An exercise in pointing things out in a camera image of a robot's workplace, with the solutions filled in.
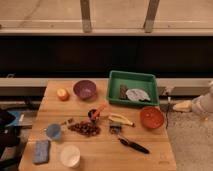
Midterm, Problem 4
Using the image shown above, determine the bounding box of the white crumpled cloth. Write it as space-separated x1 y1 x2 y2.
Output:
126 89 150 101

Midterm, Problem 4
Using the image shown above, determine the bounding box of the purple bowl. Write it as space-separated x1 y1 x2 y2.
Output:
73 80 97 100

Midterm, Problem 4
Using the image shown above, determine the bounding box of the orange handled black scoop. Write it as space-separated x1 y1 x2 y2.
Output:
88 103 107 121

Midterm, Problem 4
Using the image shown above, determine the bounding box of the blue measuring cup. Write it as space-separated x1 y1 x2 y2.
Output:
44 121 71 141

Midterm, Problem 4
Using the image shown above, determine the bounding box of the green plastic tray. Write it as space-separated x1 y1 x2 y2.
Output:
107 70 159 107

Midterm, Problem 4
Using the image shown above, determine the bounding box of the right metal post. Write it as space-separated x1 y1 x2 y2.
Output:
143 0 160 33

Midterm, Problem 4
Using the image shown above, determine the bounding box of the bunch of dark grapes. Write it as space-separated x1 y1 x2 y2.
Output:
69 121 101 137

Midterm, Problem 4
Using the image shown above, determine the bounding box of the orange red bowl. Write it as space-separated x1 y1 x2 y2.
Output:
140 106 164 129

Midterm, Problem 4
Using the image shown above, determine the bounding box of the yellow banana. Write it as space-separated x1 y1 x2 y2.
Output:
108 113 135 127

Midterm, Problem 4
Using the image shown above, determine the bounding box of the blue sponge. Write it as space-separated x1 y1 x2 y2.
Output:
33 140 50 165

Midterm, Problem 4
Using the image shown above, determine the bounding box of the dark brown bar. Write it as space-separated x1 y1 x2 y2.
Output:
119 85 128 100

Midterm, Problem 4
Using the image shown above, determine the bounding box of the small dark grey block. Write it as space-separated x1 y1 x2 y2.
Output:
109 122 122 134

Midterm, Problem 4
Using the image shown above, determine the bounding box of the peach apple fruit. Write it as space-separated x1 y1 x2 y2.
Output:
57 88 70 101

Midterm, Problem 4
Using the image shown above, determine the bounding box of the cream object beside table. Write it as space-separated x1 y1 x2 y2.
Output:
173 100 192 112

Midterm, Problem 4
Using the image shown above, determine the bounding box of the metal post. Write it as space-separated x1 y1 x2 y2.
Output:
80 0 92 33
143 0 160 33

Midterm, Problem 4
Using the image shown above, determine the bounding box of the black handled knife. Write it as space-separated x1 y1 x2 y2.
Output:
118 138 150 154

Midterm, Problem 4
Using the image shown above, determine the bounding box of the white paper cup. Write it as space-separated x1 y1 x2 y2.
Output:
60 145 80 168

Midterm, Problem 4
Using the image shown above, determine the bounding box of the left metal post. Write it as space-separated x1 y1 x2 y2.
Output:
80 0 92 33

